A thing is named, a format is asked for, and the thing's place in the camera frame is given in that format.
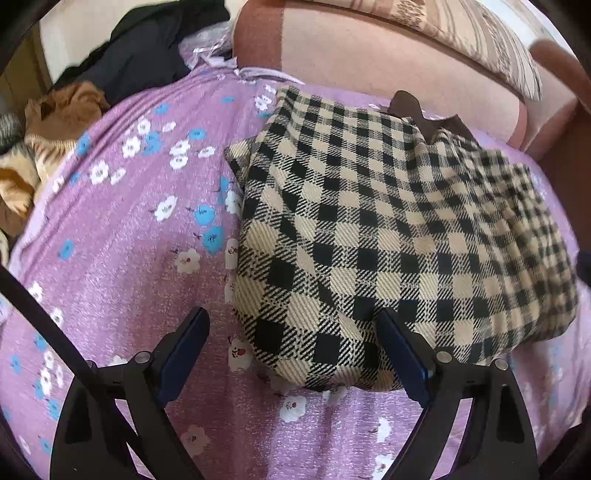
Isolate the wooden headboard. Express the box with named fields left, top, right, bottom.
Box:
left=531, top=51, right=591, bottom=178

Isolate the grey garment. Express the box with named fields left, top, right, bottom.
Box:
left=0, top=113, right=28, bottom=155

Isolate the wooden furniture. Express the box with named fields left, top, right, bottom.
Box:
left=0, top=32, right=51, bottom=116

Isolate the purple floral bedsheet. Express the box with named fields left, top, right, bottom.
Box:
left=0, top=60, right=591, bottom=480

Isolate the beige striped pillow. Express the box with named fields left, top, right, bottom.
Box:
left=358, top=0, right=543, bottom=100

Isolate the clear plastic bag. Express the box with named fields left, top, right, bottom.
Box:
left=180, top=25, right=282, bottom=86

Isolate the black and beige checked coat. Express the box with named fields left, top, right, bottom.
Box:
left=224, top=85, right=580, bottom=393

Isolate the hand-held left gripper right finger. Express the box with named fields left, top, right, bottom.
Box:
left=376, top=307, right=541, bottom=480

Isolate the brown garment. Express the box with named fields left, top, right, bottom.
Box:
left=0, top=83, right=112, bottom=232

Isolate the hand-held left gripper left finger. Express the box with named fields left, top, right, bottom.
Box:
left=48, top=307, right=211, bottom=480

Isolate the black garment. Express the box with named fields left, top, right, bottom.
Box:
left=53, top=0, right=232, bottom=107

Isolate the pink blanket with brown stripe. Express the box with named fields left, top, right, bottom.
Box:
left=231, top=0, right=583, bottom=153

